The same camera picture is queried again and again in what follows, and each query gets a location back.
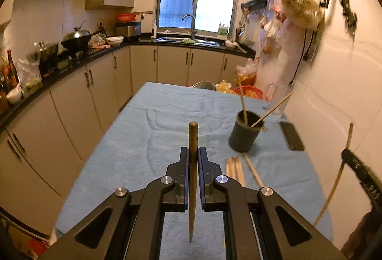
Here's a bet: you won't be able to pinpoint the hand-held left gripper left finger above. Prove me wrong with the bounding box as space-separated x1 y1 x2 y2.
39 147 191 260

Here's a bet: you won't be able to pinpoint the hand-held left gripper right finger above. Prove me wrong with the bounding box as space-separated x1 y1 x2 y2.
198 147 344 260

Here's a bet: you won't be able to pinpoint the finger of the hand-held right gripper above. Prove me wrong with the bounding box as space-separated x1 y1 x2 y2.
341 148 369 184

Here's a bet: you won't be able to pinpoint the dark wooden chopstick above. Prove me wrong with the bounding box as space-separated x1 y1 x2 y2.
188 121 199 243

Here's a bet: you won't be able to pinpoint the dark grey chopstick cup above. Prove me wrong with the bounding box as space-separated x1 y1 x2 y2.
229 110 265 153

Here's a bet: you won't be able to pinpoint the person's right hand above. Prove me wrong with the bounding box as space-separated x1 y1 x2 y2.
341 210 382 260

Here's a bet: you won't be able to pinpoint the blue tablecloth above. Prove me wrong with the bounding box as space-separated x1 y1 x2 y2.
55 82 334 260

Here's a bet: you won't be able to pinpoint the steel basin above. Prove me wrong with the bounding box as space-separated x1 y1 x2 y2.
190 80 216 90

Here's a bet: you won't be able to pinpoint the red basket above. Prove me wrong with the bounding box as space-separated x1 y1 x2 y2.
230 85 265 100

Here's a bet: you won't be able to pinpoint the clear glass pitcher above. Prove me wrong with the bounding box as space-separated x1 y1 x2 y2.
264 83 289 115

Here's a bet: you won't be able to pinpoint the plastic bag of food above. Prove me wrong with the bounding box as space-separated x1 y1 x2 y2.
236 58 259 86

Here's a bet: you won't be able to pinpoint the steel sink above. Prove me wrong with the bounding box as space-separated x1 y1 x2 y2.
155 36 223 47

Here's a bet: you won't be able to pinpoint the white ladle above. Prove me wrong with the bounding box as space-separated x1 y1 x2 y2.
225 40 249 54

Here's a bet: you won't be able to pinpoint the beige lower cabinets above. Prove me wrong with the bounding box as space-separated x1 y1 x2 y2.
0 44 257 238

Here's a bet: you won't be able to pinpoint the black kitchen countertop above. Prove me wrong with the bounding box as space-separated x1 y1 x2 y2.
0 35 256 129

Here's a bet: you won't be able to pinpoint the chrome faucet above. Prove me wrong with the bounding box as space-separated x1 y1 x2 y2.
182 14 198 40

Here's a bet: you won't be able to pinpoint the steel countertop appliance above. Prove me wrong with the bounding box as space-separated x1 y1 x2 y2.
115 22 141 38

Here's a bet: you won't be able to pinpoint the hanging plastic bags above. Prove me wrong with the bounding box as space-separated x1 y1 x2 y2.
258 0 326 55

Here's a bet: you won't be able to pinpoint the red plastic basin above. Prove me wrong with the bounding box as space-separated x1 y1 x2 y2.
115 13 137 23

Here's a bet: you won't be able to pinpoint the black wok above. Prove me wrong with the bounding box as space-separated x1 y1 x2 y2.
61 26 106 51

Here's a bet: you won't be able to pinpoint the black cooking pot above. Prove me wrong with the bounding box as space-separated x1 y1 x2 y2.
34 42 60 70

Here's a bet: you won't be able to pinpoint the clear plastic bag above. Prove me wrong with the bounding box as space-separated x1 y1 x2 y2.
16 59 43 91

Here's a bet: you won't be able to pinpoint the small white bowl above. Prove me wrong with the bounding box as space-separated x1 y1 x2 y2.
6 86 23 105

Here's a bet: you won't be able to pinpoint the row of sauce bottles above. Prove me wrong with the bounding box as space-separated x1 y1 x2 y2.
0 49 19 115

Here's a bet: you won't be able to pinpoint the black power cable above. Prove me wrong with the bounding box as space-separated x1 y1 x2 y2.
289 28 308 88

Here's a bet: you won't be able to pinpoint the black wall shelf rack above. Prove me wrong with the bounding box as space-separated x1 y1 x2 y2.
241 0 273 15

